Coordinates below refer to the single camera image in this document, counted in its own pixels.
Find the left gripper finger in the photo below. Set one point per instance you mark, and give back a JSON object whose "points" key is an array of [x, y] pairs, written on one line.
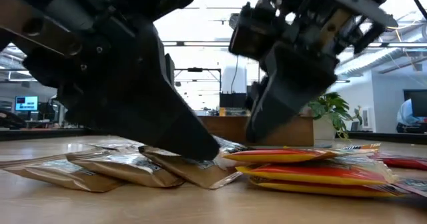
{"points": [[133, 100], [170, 69]]}

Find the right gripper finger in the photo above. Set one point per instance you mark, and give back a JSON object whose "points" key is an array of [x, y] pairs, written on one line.
{"points": [[255, 94], [287, 90]]}

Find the wooden tea organizer box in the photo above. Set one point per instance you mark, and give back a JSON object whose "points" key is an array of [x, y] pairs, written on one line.
{"points": [[230, 129]]}

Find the green plant in white pot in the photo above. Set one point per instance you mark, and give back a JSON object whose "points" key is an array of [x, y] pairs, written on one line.
{"points": [[330, 107]]}

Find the monitor with blue screen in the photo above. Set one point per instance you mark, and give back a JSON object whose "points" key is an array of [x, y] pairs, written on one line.
{"points": [[26, 103]]}

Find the large black screen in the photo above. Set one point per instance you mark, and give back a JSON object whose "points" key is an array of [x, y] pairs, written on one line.
{"points": [[418, 104]]}

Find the black background rig frame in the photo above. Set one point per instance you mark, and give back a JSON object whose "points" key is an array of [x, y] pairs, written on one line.
{"points": [[195, 69]]}

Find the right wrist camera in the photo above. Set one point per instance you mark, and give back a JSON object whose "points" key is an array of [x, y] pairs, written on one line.
{"points": [[257, 34]]}

